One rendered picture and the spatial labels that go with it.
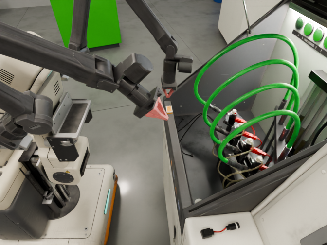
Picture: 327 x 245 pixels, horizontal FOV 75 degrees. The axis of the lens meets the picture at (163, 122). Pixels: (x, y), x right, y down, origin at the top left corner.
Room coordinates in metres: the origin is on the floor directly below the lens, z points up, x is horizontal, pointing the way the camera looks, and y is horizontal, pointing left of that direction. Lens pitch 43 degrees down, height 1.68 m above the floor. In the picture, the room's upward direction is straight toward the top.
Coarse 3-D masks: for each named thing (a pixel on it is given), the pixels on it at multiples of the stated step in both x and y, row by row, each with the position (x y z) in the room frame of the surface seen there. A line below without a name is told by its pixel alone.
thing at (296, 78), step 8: (256, 64) 0.58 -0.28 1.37; (264, 64) 0.58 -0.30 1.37; (288, 64) 0.59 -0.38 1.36; (240, 72) 0.58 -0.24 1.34; (296, 72) 0.59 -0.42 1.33; (232, 80) 0.57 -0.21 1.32; (296, 80) 0.60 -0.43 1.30; (296, 88) 0.60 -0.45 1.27; (208, 104) 0.57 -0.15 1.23; (288, 104) 0.60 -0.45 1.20; (280, 120) 0.60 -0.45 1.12; (216, 128) 0.57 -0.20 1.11
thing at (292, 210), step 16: (320, 160) 0.30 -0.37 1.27; (304, 176) 0.30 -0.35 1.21; (320, 176) 0.27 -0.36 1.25; (272, 192) 0.31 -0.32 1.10; (288, 192) 0.29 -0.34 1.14; (304, 192) 0.26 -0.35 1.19; (320, 192) 0.24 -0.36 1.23; (256, 208) 0.31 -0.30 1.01; (272, 208) 0.28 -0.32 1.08; (288, 208) 0.25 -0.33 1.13; (304, 208) 0.23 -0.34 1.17; (320, 208) 0.22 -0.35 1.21; (256, 224) 0.27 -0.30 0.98; (272, 224) 0.24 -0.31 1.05; (288, 224) 0.22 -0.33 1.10; (304, 224) 0.21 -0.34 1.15; (320, 224) 0.19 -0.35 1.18; (272, 240) 0.21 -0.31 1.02; (288, 240) 0.19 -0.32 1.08
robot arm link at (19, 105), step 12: (0, 84) 0.46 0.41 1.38; (0, 96) 0.43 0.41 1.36; (12, 96) 0.46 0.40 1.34; (24, 96) 0.49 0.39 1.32; (36, 96) 0.53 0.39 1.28; (0, 108) 0.44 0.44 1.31; (12, 108) 0.45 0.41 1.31; (24, 108) 0.45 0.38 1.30; (24, 120) 0.44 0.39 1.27; (36, 120) 0.45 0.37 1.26; (48, 120) 0.47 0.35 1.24; (36, 132) 0.46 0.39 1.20; (48, 132) 0.47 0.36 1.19
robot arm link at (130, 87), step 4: (124, 76) 0.53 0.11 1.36; (124, 80) 0.52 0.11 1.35; (128, 80) 0.53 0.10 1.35; (120, 84) 0.51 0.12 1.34; (124, 84) 0.51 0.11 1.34; (128, 84) 0.52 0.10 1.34; (132, 84) 0.52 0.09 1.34; (120, 88) 0.51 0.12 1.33; (124, 88) 0.51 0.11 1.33; (128, 88) 0.51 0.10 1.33; (132, 88) 0.51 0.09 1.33; (136, 88) 0.53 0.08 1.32; (124, 92) 0.51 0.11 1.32; (128, 92) 0.51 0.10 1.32
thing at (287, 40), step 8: (240, 40) 0.66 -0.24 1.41; (248, 40) 0.66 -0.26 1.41; (288, 40) 0.67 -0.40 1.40; (232, 48) 0.65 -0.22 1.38; (216, 56) 0.65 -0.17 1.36; (296, 56) 0.68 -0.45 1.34; (208, 64) 0.65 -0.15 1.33; (296, 64) 0.68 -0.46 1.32; (200, 72) 0.65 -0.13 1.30; (288, 96) 0.68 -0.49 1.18
